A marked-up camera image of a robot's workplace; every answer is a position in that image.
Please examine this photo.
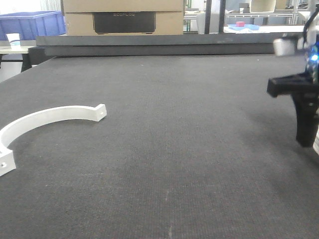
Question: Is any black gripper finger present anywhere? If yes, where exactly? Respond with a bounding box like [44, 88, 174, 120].
[292, 93, 319, 147]

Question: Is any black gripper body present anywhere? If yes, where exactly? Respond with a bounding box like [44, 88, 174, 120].
[267, 72, 319, 98]

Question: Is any white PVC pipe fitting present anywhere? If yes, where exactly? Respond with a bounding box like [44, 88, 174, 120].
[313, 130, 319, 155]

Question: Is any white curved PVC clamp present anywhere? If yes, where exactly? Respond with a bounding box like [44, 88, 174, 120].
[0, 104, 107, 176]

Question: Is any dark grey foam board stack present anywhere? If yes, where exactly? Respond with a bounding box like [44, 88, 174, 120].
[36, 33, 282, 57]

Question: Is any white background table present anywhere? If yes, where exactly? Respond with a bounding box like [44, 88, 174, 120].
[224, 25, 304, 33]

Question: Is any blue tray on table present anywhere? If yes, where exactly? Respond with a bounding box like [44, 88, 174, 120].
[228, 24, 260, 31]

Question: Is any red tape roll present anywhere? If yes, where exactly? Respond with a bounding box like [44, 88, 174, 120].
[236, 21, 245, 27]

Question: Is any lower cardboard box black panel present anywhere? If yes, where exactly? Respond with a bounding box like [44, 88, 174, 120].
[65, 12, 183, 36]

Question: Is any upper cardboard box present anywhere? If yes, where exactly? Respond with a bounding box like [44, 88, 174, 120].
[63, 0, 183, 13]

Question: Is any beige side table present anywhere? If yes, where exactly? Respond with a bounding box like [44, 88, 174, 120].
[0, 41, 35, 72]

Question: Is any blue plastic crate background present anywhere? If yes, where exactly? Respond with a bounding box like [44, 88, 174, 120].
[0, 11, 66, 41]

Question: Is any white paper cup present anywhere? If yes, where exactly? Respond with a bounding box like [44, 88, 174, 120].
[6, 33, 21, 50]

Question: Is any black vertical post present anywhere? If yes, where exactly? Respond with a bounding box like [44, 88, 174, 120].
[204, 0, 212, 34]

